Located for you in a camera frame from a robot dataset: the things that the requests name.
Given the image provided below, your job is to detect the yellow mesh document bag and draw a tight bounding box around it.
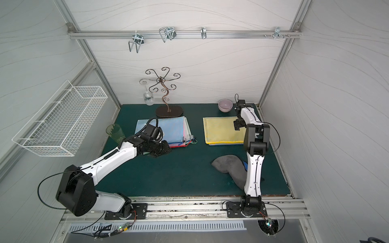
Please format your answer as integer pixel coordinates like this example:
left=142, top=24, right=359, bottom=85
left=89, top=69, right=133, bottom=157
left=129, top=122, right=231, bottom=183
left=203, top=117, right=246, bottom=145

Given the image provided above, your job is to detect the grey microfibre cloth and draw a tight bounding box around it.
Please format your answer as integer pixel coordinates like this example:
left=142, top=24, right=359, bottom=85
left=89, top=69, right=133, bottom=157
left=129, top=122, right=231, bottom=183
left=211, top=155, right=247, bottom=190

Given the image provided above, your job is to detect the white mesh document bag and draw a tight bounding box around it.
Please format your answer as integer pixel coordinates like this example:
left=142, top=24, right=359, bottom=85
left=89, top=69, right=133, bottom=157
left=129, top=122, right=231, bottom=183
left=208, top=142, right=243, bottom=146

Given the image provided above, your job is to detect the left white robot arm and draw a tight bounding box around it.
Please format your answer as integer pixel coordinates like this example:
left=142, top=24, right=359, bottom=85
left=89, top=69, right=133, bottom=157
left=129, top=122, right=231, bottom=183
left=56, top=135, right=171, bottom=219

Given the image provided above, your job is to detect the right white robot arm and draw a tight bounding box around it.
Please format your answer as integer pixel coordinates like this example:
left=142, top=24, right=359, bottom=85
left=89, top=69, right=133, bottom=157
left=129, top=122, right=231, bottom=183
left=234, top=105, right=270, bottom=197

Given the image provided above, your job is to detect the stack of coloured document bags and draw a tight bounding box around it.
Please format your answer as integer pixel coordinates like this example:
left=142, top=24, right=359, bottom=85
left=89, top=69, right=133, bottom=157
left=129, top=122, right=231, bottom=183
left=133, top=116, right=194, bottom=148

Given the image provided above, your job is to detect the purple bowl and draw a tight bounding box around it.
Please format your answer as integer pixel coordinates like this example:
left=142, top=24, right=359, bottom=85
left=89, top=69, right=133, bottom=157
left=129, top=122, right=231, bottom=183
left=218, top=99, right=234, bottom=113

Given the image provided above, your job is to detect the bronze scroll stand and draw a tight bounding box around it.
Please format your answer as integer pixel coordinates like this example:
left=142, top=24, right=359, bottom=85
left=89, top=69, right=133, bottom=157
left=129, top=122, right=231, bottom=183
left=145, top=67, right=183, bottom=118

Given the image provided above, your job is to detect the green drinking glass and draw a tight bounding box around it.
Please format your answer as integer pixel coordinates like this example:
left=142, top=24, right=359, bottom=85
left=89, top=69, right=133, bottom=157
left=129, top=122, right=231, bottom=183
left=105, top=124, right=125, bottom=144

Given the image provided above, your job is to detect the hanging wine glass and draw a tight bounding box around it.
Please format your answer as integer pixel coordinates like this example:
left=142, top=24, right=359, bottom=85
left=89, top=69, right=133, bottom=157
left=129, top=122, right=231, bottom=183
left=139, top=79, right=155, bottom=106

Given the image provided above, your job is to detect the metal hook clamp left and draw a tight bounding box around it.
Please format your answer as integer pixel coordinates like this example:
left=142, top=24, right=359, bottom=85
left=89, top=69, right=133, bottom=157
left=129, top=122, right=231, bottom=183
left=128, top=33, right=144, bottom=53

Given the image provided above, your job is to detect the metal hook clamp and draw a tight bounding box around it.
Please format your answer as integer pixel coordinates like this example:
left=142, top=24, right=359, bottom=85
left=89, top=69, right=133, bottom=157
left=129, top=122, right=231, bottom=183
left=159, top=27, right=177, bottom=43
left=128, top=33, right=144, bottom=53

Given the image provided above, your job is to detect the metal hook clamp middle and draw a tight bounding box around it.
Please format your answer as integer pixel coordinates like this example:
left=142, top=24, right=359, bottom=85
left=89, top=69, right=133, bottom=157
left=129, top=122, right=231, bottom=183
left=159, top=27, right=177, bottom=43

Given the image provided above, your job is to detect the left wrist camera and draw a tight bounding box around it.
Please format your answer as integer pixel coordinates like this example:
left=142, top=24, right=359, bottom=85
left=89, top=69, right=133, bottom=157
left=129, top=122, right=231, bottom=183
left=140, top=124, right=163, bottom=142

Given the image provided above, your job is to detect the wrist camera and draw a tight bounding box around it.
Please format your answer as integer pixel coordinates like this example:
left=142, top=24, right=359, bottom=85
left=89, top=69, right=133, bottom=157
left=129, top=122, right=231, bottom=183
left=140, top=124, right=163, bottom=142
left=235, top=99, right=246, bottom=112

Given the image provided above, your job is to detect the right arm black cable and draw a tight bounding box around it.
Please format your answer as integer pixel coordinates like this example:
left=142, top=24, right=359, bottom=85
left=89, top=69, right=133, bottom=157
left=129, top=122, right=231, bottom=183
left=261, top=121, right=282, bottom=154

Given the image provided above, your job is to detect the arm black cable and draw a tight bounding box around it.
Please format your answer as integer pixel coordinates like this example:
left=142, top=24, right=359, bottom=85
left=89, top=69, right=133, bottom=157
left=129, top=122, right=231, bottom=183
left=37, top=169, right=83, bottom=210
left=261, top=121, right=282, bottom=154

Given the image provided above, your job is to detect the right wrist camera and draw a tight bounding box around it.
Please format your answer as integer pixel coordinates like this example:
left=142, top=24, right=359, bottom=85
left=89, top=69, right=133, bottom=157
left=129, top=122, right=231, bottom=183
left=235, top=99, right=246, bottom=112

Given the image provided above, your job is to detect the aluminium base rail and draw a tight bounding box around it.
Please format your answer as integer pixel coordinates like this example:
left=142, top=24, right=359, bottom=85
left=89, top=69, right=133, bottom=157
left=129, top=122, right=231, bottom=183
left=60, top=196, right=311, bottom=224

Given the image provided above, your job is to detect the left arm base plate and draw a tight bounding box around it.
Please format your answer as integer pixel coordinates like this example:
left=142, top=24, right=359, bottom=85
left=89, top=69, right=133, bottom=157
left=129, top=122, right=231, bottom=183
left=104, top=203, right=148, bottom=220

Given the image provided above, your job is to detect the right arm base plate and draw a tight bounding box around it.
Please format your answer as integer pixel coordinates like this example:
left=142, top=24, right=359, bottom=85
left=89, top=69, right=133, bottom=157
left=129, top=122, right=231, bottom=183
left=222, top=201, right=268, bottom=218

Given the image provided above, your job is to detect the metal ring clamp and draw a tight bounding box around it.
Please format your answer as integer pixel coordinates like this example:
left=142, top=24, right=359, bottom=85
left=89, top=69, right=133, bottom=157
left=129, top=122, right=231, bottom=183
left=201, top=27, right=207, bottom=39

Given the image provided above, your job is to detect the aluminium top rail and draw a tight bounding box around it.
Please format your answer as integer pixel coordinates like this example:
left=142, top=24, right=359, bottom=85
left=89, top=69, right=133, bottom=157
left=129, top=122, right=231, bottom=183
left=68, top=29, right=302, bottom=40

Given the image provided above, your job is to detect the metal bracket right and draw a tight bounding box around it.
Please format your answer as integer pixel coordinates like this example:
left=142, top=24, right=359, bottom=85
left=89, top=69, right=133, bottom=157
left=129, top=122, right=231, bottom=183
left=263, top=27, right=291, bottom=39

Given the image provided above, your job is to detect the white wire basket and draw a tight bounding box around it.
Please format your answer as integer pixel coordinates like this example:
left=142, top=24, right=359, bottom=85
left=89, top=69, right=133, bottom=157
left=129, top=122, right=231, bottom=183
left=12, top=81, right=107, bottom=157

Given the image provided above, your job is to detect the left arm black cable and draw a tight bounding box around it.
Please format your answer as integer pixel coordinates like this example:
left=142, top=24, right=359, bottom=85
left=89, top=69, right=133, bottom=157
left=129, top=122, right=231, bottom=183
left=37, top=169, right=83, bottom=210

